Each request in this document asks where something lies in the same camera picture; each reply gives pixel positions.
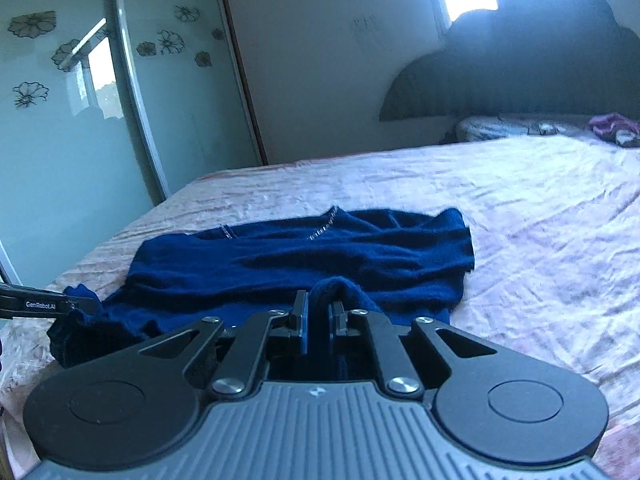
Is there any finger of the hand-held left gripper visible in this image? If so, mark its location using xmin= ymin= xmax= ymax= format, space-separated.
xmin=70 ymin=296 xmax=104 ymax=315

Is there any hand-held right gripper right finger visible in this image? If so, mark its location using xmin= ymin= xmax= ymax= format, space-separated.
xmin=326 ymin=300 xmax=502 ymax=400

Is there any grey upholstered headboard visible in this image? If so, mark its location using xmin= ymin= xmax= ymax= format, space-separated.
xmin=378 ymin=0 xmax=640 ymax=145

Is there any purple cloth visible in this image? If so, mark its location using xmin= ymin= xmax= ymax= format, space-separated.
xmin=588 ymin=112 xmax=640 ymax=149

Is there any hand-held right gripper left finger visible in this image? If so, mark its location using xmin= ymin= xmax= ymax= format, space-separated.
xmin=139 ymin=290 xmax=309 ymax=400

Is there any mirrored sliding wardrobe door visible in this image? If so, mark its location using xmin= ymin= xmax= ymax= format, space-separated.
xmin=0 ymin=0 xmax=168 ymax=288

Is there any bed with pink sheet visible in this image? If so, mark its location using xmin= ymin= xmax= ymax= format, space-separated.
xmin=0 ymin=129 xmax=640 ymax=480

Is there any patterned pillow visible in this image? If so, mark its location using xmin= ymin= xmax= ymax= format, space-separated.
xmin=454 ymin=112 xmax=640 ymax=145

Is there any dark blue beaded sweater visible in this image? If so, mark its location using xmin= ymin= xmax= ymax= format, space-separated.
xmin=46 ymin=205 xmax=477 ymax=382

